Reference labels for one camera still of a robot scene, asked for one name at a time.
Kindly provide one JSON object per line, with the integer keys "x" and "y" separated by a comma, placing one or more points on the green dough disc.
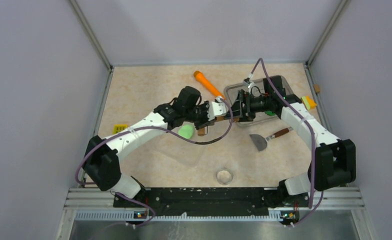
{"x": 270, "y": 113}

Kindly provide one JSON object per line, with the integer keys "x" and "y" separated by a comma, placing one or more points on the yellow red blue toy brick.
{"x": 117, "y": 128}

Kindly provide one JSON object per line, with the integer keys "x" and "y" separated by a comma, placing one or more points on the wooden double-ended roller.
{"x": 203, "y": 129}

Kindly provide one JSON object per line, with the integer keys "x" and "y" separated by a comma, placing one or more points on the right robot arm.
{"x": 334, "y": 161}

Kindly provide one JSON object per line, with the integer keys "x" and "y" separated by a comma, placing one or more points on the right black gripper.
{"x": 238, "y": 109}

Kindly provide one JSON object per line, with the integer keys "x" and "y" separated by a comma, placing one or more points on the aluminium frame rail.
{"x": 91, "y": 204}

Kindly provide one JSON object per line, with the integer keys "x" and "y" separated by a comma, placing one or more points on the metal scraper wooden handle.
{"x": 261, "y": 142}

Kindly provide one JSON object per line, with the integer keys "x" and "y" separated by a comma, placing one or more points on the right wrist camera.
{"x": 248, "y": 83}

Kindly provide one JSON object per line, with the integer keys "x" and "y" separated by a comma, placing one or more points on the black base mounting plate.
{"x": 218, "y": 201}

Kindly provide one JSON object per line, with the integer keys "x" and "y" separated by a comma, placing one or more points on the stainless steel tray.
{"x": 260, "y": 86}

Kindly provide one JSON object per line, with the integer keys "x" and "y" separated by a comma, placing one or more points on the clear plastic tray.
{"x": 180, "y": 150}

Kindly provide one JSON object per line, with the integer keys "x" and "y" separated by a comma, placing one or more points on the small wooden block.
{"x": 316, "y": 88}

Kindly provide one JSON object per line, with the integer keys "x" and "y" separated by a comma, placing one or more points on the orange plastic rolling pin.
{"x": 200, "y": 78}

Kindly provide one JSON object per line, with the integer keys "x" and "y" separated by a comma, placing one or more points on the orange yellow foam block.
{"x": 308, "y": 102}

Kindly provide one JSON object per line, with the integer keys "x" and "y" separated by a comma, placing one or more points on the green dough lump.
{"x": 186, "y": 131}

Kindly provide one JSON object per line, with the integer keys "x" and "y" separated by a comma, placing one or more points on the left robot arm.
{"x": 103, "y": 155}

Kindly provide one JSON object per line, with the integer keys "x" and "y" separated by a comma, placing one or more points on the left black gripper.
{"x": 208, "y": 120}

